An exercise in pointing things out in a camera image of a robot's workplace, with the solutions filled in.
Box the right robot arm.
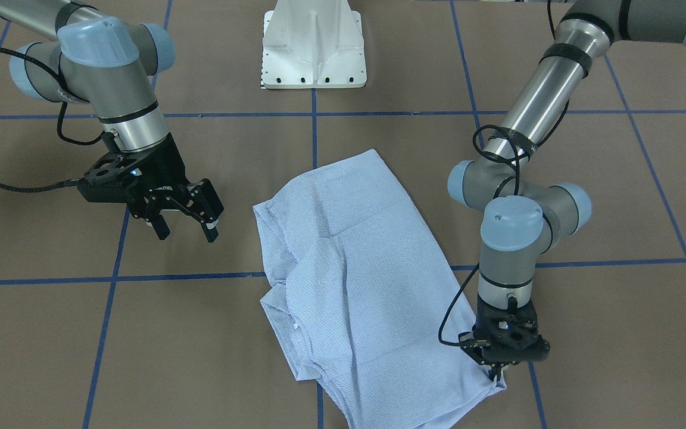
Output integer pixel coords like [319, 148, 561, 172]
[0, 1, 224, 242]

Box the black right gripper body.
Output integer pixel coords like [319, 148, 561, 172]
[118, 134, 191, 211]

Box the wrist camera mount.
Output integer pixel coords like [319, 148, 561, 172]
[459, 321, 551, 366]
[77, 153, 144, 204]

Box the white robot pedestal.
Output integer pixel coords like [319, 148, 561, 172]
[261, 1, 368, 89]

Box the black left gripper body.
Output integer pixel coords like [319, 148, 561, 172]
[476, 297, 539, 358]

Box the brown paper table mat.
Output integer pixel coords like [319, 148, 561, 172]
[0, 0, 686, 429]

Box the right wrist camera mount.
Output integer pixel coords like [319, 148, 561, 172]
[77, 153, 144, 204]

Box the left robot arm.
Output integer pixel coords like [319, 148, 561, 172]
[447, 1, 686, 381]

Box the blue striped button shirt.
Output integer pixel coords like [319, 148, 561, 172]
[253, 150, 507, 428]

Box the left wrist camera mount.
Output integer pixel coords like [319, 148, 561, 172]
[459, 321, 551, 366]

